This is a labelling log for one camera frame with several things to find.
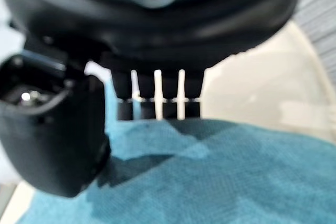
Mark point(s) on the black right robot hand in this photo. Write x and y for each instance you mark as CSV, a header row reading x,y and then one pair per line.
x,y
157,30

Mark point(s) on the grey ribbed fabric sofa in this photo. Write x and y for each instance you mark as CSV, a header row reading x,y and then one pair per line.
x,y
319,11

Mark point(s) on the teal fabric cushion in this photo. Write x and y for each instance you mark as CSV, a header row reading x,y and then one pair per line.
x,y
199,176

